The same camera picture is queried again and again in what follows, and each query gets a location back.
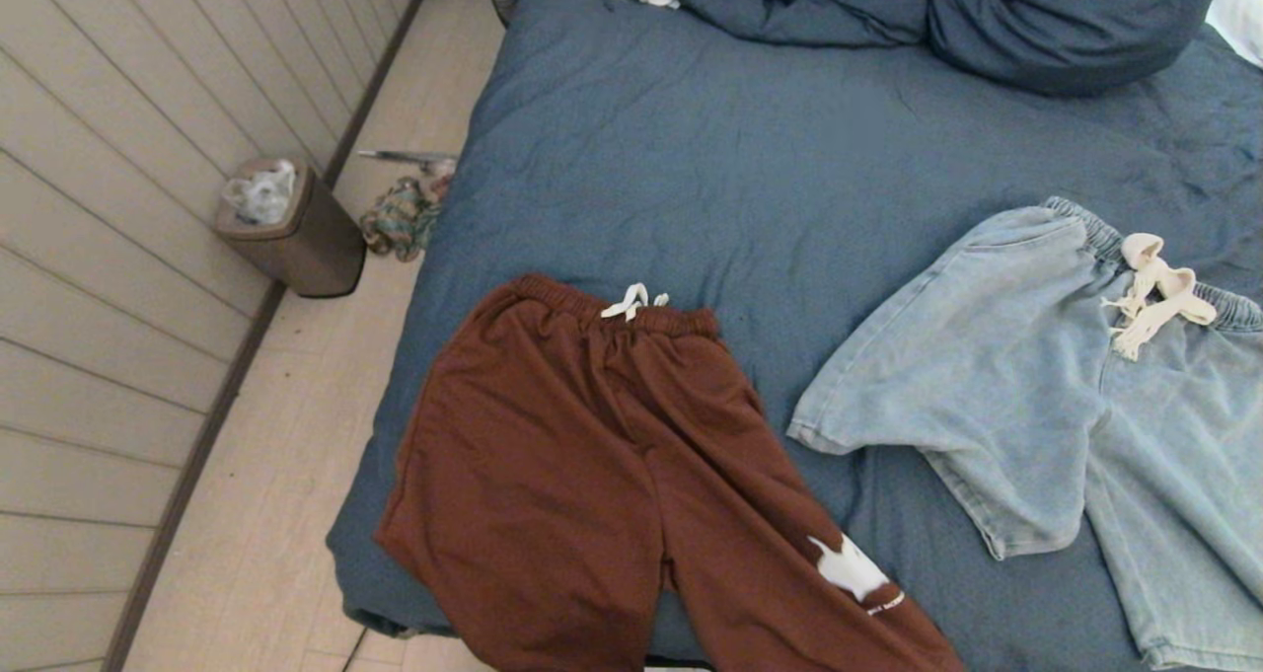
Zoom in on rust brown garment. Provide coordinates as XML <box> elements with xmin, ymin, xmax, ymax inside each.
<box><xmin>375</xmin><ymin>273</ymin><xmax>966</xmax><ymax>672</ymax></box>

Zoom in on light blue denim shorts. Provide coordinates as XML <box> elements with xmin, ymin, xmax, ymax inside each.
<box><xmin>787</xmin><ymin>195</ymin><xmax>1263</xmax><ymax>672</ymax></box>

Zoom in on blue bed sheet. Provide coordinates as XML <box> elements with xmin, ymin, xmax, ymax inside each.
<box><xmin>326</xmin><ymin>0</ymin><xmax>1263</xmax><ymax>672</ymax></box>

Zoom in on colourful crumpled cloth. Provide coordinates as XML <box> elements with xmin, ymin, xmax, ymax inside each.
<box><xmin>358</xmin><ymin>173</ymin><xmax>455</xmax><ymax>263</ymax></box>

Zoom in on grey metal rod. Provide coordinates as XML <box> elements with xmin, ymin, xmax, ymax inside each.
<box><xmin>356</xmin><ymin>148</ymin><xmax>457</xmax><ymax>172</ymax></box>

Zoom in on brown trash bin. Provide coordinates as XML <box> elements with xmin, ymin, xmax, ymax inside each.
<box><xmin>214</xmin><ymin>156</ymin><xmax>367</xmax><ymax>298</ymax></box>

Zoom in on bunched blue duvet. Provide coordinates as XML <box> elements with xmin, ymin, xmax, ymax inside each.
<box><xmin>676</xmin><ymin>0</ymin><xmax>938</xmax><ymax>46</ymax></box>

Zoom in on white plastic bin bag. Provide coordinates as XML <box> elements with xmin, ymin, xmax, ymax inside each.
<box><xmin>222</xmin><ymin>159</ymin><xmax>297</xmax><ymax>226</ymax></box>

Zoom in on blue pillow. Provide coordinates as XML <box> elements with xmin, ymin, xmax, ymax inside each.
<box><xmin>926</xmin><ymin>0</ymin><xmax>1229</xmax><ymax>99</ymax></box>

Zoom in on white pillow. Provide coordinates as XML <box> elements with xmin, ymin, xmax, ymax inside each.
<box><xmin>1209</xmin><ymin>0</ymin><xmax>1263</xmax><ymax>68</ymax></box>

